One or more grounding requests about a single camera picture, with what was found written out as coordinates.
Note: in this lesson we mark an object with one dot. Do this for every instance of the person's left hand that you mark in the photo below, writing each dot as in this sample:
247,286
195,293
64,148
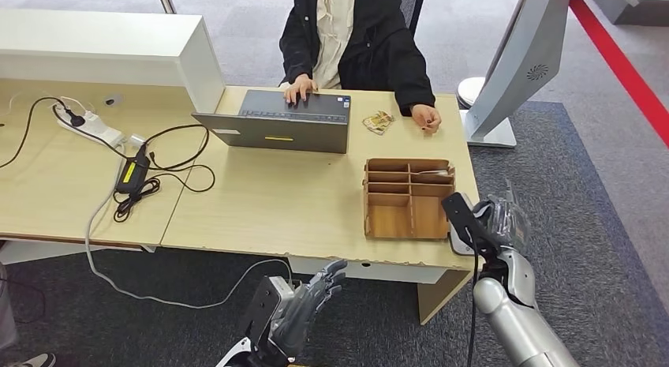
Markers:
426,119

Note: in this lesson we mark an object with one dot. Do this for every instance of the person's right hand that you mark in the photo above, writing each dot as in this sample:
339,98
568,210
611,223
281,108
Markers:
300,86

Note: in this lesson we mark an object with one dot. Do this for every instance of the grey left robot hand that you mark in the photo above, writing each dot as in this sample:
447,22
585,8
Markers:
303,312

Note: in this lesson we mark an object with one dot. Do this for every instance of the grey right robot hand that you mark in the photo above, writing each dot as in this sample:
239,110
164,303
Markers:
504,223

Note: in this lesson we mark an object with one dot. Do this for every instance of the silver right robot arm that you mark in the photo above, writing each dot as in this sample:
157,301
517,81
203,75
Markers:
512,312

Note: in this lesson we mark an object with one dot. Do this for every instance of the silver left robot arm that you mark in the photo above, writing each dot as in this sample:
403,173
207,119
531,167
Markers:
235,359

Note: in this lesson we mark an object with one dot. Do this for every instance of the gold patterned card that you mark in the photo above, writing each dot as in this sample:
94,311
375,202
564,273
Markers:
378,123

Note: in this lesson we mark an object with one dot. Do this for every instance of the person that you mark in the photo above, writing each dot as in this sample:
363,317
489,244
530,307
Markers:
376,45

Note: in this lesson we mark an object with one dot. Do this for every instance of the dark grey laptop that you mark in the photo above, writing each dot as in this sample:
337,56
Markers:
282,132

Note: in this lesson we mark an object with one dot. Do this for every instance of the round white base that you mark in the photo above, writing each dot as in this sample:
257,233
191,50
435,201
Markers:
468,90

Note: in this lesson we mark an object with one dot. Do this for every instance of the wooden desk leg panel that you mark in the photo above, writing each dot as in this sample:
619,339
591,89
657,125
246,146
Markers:
436,299

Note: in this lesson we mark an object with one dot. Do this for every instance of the wooden compartment organizer box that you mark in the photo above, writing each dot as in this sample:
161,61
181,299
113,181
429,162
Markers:
389,218

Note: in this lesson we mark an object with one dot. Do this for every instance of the silver kiosk stand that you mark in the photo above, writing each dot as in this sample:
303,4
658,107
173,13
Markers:
522,56

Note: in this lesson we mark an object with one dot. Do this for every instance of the black office chair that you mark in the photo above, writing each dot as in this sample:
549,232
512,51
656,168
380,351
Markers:
413,4

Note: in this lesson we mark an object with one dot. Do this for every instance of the small white charger plug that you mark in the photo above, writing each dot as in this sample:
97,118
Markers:
136,140

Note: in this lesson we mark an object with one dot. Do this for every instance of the grey desk grommet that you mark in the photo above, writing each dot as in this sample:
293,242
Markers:
112,99

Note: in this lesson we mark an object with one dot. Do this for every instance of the black power adapter yellow label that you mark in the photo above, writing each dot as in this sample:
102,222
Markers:
130,171

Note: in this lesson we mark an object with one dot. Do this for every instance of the white counter partition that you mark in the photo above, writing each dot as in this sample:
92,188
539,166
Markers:
104,45

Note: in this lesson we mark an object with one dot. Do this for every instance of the white power strip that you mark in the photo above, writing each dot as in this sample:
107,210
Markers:
94,125

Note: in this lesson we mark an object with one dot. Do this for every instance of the grey display platform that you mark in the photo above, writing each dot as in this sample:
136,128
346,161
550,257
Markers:
637,9

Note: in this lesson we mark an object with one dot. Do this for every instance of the grey sneaker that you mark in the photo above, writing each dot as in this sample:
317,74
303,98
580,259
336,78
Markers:
36,361

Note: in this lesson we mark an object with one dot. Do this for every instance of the bystander's leg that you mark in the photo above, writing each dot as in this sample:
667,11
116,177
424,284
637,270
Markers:
6,312

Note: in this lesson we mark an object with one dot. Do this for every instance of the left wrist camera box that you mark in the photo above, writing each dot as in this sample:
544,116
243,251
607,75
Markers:
261,307

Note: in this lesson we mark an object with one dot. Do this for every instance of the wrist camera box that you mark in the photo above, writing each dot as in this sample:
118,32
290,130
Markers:
261,307
462,218

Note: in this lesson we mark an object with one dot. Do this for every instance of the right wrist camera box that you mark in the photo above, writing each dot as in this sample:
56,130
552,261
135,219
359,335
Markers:
462,218

